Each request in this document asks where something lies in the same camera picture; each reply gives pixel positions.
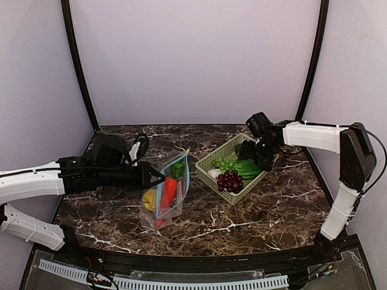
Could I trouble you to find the yellow toy lemon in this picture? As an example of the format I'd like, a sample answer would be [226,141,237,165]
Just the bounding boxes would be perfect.
[142,189,157,211]

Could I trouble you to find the green toy leafy vegetable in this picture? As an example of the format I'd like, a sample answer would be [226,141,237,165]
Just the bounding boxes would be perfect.
[233,159,262,180]

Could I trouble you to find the clear zip top bag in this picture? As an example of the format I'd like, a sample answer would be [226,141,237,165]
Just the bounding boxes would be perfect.
[140,149,190,231]

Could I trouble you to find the red toy chili pepper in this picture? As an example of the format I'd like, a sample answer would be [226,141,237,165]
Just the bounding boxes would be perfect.
[155,155,190,229]

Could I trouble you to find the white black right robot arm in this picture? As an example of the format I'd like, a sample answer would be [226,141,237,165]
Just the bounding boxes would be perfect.
[239,112,379,262]

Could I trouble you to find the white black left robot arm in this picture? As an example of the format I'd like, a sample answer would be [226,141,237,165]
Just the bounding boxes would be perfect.
[1,133,166,251]

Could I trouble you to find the dark green toy avocado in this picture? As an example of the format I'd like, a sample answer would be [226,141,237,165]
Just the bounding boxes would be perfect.
[235,143,242,156]

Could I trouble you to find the pale green plastic basket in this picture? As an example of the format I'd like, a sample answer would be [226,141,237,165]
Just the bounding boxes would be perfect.
[195,133,268,205]

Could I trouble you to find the green toy grapes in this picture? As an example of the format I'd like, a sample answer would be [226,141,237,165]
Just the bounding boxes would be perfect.
[213,158,240,173]

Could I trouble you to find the dark red toy grapes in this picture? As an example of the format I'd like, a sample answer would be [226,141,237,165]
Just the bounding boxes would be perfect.
[216,170,244,193]

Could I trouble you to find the black front frame rail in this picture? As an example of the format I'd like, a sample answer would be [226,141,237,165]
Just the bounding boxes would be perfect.
[78,246,316,273]

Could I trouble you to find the white slotted cable duct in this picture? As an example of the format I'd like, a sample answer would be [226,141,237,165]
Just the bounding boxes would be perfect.
[38,259,289,289]

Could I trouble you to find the black frame right post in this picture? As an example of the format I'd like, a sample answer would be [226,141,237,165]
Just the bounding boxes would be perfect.
[294,0,330,120]

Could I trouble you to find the black frame post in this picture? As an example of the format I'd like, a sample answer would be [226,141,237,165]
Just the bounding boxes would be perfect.
[294,0,330,120]
[60,0,100,132]

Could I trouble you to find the black frame left post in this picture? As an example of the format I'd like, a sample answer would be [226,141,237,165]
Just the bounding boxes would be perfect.
[60,0,100,132]

